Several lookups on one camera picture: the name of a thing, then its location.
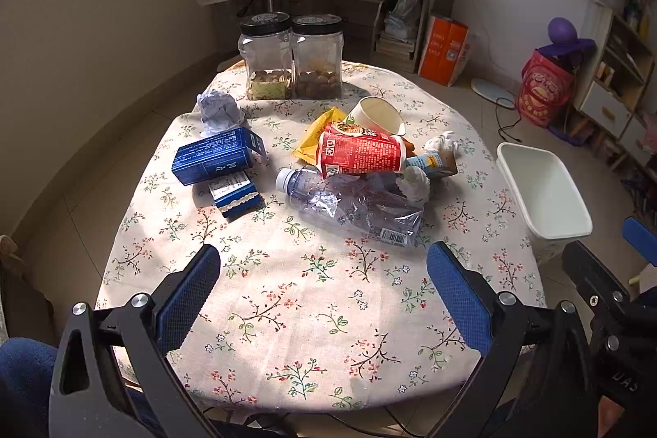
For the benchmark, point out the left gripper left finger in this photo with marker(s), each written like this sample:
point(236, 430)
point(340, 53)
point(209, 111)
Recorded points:
point(88, 397)

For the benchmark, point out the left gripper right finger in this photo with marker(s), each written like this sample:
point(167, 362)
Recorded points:
point(534, 376)

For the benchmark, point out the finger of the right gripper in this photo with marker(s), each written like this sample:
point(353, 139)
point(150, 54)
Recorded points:
point(595, 283)
point(641, 239)

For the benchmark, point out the small drink carton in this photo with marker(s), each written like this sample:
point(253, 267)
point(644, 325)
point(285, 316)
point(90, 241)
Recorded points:
point(435, 165)

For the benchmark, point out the white tissue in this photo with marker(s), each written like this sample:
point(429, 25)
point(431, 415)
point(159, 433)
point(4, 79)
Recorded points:
point(443, 142)
point(414, 185)

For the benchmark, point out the small blue white box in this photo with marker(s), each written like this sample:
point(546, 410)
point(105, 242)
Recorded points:
point(235, 195)

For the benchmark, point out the crushed clear plastic bottle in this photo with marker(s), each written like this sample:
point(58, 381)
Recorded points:
point(351, 204)

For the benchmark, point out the large blue carton box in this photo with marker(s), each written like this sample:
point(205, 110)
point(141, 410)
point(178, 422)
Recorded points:
point(217, 156)

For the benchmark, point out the white paper cup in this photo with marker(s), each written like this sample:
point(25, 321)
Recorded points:
point(377, 114)

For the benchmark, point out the blue-white tissue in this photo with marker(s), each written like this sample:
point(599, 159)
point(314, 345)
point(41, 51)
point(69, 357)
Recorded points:
point(219, 112)

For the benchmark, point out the yellow snack wrapper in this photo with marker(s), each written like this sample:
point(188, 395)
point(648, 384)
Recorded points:
point(307, 147)

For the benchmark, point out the white plastic trash bin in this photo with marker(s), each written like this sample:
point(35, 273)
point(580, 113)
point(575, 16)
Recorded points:
point(550, 202)

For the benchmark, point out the wooden shelf cabinet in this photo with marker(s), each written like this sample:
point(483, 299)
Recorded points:
point(611, 84)

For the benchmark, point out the red pink bucket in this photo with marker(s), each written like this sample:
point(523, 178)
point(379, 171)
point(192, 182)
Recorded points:
point(545, 88)

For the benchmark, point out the white round scale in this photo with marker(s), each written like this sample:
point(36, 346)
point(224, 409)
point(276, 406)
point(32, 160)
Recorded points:
point(493, 93)

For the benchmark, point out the purple ball toy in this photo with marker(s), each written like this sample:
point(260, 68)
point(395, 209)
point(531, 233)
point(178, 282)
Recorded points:
point(564, 39)

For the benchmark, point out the floral tablecloth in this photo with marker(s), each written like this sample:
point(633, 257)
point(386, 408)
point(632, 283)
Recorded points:
point(306, 316)

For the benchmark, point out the orange cardboard box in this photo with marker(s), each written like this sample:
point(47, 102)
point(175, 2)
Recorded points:
point(446, 51)

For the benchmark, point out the stack of books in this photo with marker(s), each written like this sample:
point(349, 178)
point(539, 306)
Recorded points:
point(393, 47)

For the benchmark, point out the right clear dark-snack jar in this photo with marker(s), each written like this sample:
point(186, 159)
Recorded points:
point(317, 45)

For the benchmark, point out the left clear nut jar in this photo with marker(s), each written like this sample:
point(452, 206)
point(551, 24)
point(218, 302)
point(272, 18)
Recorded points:
point(265, 46)

